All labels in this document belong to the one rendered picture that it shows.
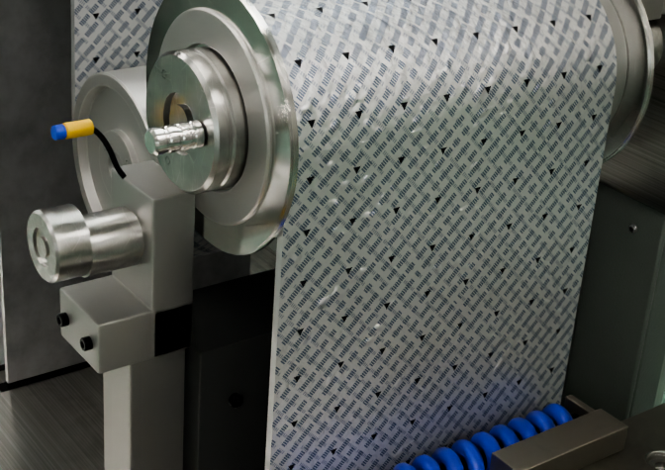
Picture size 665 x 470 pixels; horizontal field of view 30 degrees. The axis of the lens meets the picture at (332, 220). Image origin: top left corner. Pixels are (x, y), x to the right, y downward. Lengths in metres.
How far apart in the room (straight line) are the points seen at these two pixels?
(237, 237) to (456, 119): 0.13
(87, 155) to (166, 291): 0.16
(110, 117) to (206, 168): 0.17
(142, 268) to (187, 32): 0.13
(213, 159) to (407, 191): 0.11
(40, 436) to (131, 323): 0.33
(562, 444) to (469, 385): 0.07
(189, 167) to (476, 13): 0.18
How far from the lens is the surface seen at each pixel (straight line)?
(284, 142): 0.60
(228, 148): 0.62
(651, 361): 0.95
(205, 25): 0.64
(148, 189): 0.68
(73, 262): 0.67
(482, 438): 0.78
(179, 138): 0.62
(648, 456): 0.82
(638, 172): 0.88
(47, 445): 1.00
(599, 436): 0.79
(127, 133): 0.77
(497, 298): 0.76
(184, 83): 0.63
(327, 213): 0.64
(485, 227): 0.72
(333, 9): 0.65
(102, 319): 0.69
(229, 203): 0.65
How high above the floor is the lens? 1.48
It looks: 25 degrees down
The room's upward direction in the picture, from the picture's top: 4 degrees clockwise
